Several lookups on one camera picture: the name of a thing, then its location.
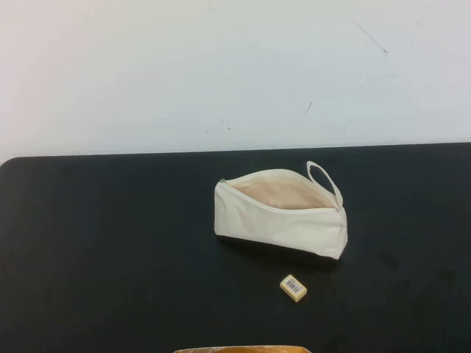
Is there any cream canvas zip pencil case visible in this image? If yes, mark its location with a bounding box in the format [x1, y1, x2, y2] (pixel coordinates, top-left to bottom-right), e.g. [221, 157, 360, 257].
[213, 160, 348, 263]

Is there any yellow cardboard box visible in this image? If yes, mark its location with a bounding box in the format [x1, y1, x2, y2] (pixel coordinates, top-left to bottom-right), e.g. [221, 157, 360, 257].
[171, 344, 313, 353]

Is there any yellow eraser with barcode label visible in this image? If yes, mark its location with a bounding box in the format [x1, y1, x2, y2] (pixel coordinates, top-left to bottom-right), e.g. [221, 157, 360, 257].
[279, 274, 308, 304]

